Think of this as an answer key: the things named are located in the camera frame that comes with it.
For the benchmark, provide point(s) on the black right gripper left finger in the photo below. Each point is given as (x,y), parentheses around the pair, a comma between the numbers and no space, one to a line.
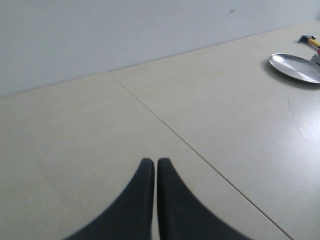
(130,216)

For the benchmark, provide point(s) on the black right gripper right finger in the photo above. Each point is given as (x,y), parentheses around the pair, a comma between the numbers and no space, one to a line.
(181,216)

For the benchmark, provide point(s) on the round silver metal plate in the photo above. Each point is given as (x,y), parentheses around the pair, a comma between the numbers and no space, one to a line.
(296,67)

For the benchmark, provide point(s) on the yellow handled hammer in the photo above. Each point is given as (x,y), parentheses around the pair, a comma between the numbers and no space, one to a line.
(310,40)

